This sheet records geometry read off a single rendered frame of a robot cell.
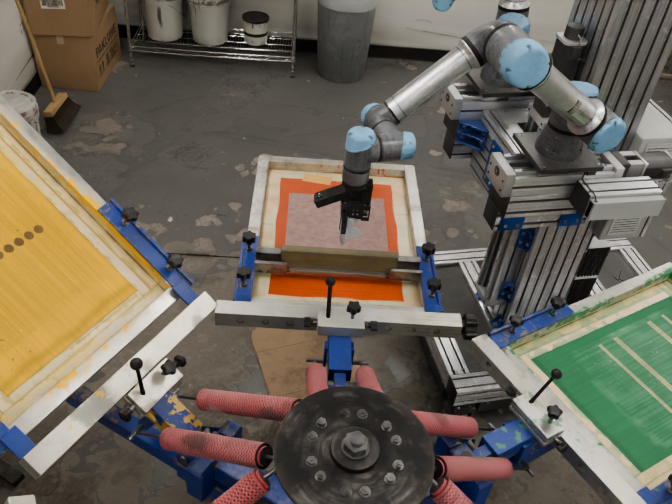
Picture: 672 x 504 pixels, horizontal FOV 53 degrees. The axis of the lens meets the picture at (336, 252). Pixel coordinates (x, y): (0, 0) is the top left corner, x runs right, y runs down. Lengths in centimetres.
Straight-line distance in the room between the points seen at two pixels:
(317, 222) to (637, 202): 105
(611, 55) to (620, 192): 44
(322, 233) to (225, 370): 104
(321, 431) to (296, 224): 111
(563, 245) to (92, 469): 204
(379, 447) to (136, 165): 327
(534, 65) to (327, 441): 107
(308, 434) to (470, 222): 288
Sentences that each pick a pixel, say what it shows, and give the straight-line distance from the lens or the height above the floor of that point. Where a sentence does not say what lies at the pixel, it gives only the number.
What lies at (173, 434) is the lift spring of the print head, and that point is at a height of 113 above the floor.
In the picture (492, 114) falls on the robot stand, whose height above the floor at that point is 116.
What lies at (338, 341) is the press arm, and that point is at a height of 104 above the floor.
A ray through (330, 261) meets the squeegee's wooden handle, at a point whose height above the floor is 103.
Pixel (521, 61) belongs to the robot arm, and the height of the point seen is 168.
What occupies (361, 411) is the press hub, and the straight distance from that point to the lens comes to 134.
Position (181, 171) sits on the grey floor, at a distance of 424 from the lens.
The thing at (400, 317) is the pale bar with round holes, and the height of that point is 104.
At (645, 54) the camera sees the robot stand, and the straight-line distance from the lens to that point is 250.
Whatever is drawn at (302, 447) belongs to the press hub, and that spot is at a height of 131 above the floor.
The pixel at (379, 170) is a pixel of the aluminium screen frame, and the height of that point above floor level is 98.
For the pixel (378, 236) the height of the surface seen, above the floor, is 96.
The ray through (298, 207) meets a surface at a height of 96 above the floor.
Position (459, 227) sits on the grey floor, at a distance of 398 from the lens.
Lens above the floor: 240
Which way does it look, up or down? 41 degrees down
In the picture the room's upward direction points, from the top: 6 degrees clockwise
